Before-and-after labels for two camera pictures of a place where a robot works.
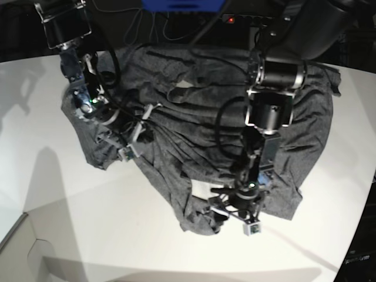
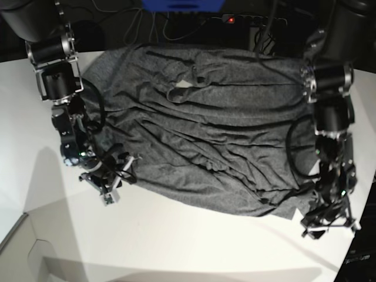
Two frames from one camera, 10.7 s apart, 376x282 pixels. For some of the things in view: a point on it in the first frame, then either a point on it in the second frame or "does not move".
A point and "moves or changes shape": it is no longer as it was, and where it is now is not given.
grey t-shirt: [221, 127] moves or changes shape
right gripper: [245, 212] to [332, 214]
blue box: [182, 6] does not move
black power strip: [251, 19] does not move
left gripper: [128, 126] to [107, 174]
